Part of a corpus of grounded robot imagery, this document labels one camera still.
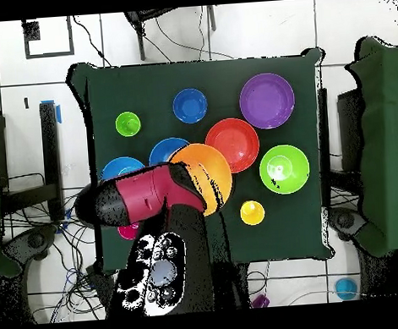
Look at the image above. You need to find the large yellow-orange bowl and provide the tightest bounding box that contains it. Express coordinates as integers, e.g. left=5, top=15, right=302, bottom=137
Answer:
left=167, top=140, right=237, bottom=220

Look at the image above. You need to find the light blue bowl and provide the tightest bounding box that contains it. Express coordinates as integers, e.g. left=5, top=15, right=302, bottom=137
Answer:
left=99, top=155, right=146, bottom=182
left=146, top=135, right=192, bottom=167

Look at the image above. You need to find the orange-red shallow bowl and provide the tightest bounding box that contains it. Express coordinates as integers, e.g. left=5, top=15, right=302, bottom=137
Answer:
left=203, top=116, right=262, bottom=176

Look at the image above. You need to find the small dark blue bowl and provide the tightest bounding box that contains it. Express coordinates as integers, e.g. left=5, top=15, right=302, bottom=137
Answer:
left=171, top=87, right=210, bottom=125

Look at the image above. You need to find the yellow cup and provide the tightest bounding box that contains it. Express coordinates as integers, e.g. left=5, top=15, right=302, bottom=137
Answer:
left=239, top=199, right=267, bottom=227

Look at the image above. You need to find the green cup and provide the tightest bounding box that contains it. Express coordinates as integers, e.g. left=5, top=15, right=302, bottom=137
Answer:
left=114, top=110, right=143, bottom=139

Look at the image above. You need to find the dark green tablecloth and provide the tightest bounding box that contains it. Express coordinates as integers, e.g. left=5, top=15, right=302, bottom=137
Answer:
left=65, top=45, right=339, bottom=277

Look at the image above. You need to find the purple bowl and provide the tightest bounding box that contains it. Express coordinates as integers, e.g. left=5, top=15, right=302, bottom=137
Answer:
left=237, top=70, right=298, bottom=132

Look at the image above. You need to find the green bowl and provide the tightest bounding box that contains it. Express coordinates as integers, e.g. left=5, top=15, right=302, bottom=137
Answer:
left=257, top=142, right=313, bottom=196

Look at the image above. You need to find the red cup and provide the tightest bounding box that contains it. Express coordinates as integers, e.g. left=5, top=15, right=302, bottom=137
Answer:
left=117, top=222, right=141, bottom=241

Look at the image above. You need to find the purple cup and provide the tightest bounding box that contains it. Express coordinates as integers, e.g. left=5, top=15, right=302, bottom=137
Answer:
left=249, top=293, right=271, bottom=310

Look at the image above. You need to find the blue cup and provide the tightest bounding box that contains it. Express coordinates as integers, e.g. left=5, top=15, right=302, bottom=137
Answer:
left=333, top=277, right=359, bottom=302

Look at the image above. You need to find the black table frame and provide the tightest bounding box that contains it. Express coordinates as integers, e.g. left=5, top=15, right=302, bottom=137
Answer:
left=0, top=101, right=67, bottom=225
left=315, top=85, right=368, bottom=207

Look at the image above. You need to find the tangle of cables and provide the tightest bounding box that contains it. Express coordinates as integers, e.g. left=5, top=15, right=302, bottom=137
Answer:
left=0, top=186, right=112, bottom=327

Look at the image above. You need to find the black floor cable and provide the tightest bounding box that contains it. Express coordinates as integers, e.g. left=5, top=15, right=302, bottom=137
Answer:
left=72, top=14, right=112, bottom=69

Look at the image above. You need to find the black floor frame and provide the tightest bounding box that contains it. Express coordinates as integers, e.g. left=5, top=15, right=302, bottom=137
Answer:
left=21, top=16, right=75, bottom=60

